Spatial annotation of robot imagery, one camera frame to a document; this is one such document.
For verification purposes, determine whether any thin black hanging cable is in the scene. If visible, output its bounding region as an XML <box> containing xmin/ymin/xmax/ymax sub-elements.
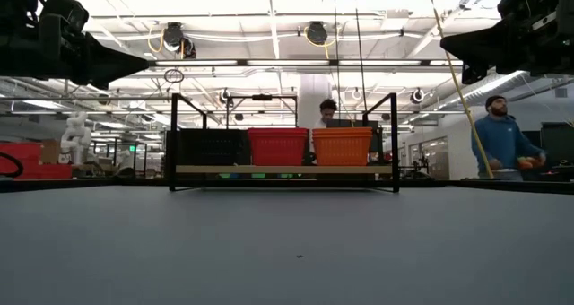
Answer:
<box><xmin>333</xmin><ymin>0</ymin><xmax>342</xmax><ymax>120</ymax></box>

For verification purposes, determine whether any brown cardboard box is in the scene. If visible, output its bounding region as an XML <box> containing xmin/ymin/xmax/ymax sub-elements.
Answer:
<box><xmin>40</xmin><ymin>138</ymin><xmax>62</xmax><ymax>165</ymax></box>

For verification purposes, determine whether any wooden shelf with black frame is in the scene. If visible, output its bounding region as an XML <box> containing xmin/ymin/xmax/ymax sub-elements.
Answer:
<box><xmin>168</xmin><ymin>91</ymin><xmax>401</xmax><ymax>194</ymax></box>

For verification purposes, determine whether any person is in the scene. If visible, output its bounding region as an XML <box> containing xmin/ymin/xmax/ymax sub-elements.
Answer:
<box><xmin>470</xmin><ymin>94</ymin><xmax>547</xmax><ymax>182</ymax></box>
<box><xmin>312</xmin><ymin>98</ymin><xmax>340</xmax><ymax>130</ymax></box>

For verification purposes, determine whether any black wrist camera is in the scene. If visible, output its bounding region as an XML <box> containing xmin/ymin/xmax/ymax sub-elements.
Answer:
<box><xmin>39</xmin><ymin>0</ymin><xmax>90</xmax><ymax>35</ymax></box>
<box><xmin>496</xmin><ymin>0</ymin><xmax>561</xmax><ymax>20</ymax></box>

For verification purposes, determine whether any long ceiling light strip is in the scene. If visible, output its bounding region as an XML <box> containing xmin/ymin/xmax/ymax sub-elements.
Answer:
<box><xmin>147</xmin><ymin>58</ymin><xmax>464</xmax><ymax>69</ymax></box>

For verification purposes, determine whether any black cable loop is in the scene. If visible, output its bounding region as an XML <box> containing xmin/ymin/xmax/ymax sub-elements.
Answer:
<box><xmin>0</xmin><ymin>152</ymin><xmax>25</xmax><ymax>179</ymax></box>

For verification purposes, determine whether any orange held item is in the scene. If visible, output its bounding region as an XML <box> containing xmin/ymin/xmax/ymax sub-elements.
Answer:
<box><xmin>517</xmin><ymin>155</ymin><xmax>541</xmax><ymax>170</ymax></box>

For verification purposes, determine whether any silver ceiling air duct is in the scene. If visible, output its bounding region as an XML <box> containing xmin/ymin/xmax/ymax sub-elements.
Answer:
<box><xmin>465</xmin><ymin>69</ymin><xmax>535</xmax><ymax>100</ymax></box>

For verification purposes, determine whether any yellow hanging cable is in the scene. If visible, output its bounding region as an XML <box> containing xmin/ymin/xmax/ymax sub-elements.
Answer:
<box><xmin>424</xmin><ymin>0</ymin><xmax>495</xmax><ymax>179</ymax></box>

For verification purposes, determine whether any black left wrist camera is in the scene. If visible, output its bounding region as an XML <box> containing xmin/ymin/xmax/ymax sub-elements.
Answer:
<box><xmin>39</xmin><ymin>0</ymin><xmax>90</xmax><ymax>35</ymax></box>

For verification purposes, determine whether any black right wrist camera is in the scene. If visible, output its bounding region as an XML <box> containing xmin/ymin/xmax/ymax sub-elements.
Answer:
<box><xmin>496</xmin><ymin>0</ymin><xmax>561</xmax><ymax>20</ymax></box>

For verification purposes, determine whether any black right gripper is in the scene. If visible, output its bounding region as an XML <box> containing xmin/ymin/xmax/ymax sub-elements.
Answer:
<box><xmin>439</xmin><ymin>0</ymin><xmax>574</xmax><ymax>85</ymax></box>

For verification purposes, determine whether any black table frame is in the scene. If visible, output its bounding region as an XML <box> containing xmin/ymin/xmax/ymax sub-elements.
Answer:
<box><xmin>0</xmin><ymin>178</ymin><xmax>574</xmax><ymax>195</ymax></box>

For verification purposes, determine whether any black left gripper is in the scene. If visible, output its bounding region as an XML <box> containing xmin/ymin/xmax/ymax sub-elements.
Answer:
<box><xmin>0</xmin><ymin>15</ymin><xmax>150</xmax><ymax>92</ymax></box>

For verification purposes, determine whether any black background rig frame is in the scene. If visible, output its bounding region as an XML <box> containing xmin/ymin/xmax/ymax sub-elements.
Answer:
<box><xmin>226</xmin><ymin>93</ymin><xmax>299</xmax><ymax>129</ymax></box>

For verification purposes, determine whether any red storage bin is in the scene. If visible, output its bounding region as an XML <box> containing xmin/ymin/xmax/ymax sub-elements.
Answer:
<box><xmin>0</xmin><ymin>142</ymin><xmax>44</xmax><ymax>171</ymax></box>
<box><xmin>12</xmin><ymin>162</ymin><xmax>74</xmax><ymax>181</ymax></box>

